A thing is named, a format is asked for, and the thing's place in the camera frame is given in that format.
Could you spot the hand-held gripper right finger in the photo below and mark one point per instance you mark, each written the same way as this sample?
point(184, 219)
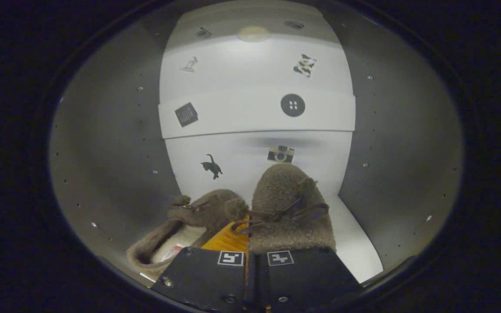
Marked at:
point(302, 278)

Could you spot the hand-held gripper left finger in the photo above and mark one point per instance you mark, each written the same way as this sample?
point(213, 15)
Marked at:
point(207, 278)

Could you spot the brown fuzzy shoe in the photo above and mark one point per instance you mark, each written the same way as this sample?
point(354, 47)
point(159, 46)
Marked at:
point(285, 191)
point(209, 206)

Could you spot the grey shoe cabinet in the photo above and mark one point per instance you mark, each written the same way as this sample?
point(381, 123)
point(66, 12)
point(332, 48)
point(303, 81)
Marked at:
point(102, 152)

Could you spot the white cabinet shelf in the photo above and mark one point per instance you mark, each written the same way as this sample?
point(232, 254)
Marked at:
point(242, 113)

